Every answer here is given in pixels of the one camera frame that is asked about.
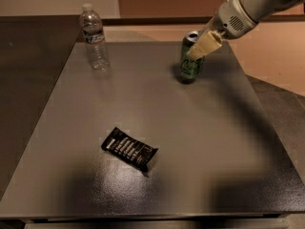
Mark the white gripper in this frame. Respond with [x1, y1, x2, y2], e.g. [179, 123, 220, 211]
[187, 0, 257, 60]

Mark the green soda can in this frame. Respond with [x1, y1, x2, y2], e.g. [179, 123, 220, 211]
[179, 31, 204, 83]

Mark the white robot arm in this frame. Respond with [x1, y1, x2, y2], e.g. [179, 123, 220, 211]
[187, 0, 304, 60]

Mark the clear plastic water bottle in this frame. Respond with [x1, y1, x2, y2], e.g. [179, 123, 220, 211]
[79, 3, 110, 71]

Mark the black snack wrapper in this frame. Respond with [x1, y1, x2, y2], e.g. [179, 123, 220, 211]
[101, 127, 158, 172]

